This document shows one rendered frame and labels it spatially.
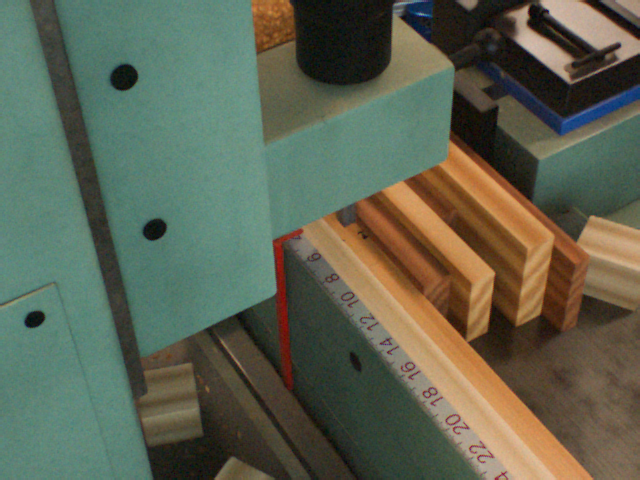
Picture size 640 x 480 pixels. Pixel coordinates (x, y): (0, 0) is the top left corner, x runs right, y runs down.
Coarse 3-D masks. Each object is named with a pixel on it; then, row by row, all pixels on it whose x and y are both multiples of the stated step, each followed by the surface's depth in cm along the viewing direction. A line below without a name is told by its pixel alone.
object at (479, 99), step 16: (464, 80) 70; (464, 96) 69; (480, 96) 69; (496, 96) 74; (464, 112) 69; (480, 112) 68; (496, 112) 68; (464, 128) 70; (480, 128) 68; (480, 144) 69
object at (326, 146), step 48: (288, 48) 60; (432, 48) 60; (288, 96) 57; (336, 96) 57; (384, 96) 57; (432, 96) 59; (288, 144) 55; (336, 144) 57; (384, 144) 60; (432, 144) 62; (288, 192) 58; (336, 192) 60
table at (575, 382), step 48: (576, 240) 73; (480, 336) 68; (528, 336) 67; (576, 336) 67; (624, 336) 67; (336, 384) 68; (528, 384) 65; (576, 384) 65; (624, 384) 65; (384, 432) 64; (576, 432) 63; (624, 432) 63
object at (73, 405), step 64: (0, 0) 34; (0, 64) 35; (0, 128) 36; (0, 192) 38; (64, 192) 40; (0, 256) 40; (64, 256) 41; (0, 320) 41; (64, 320) 43; (0, 384) 44; (64, 384) 46; (128, 384) 49; (0, 448) 46; (64, 448) 48; (128, 448) 51
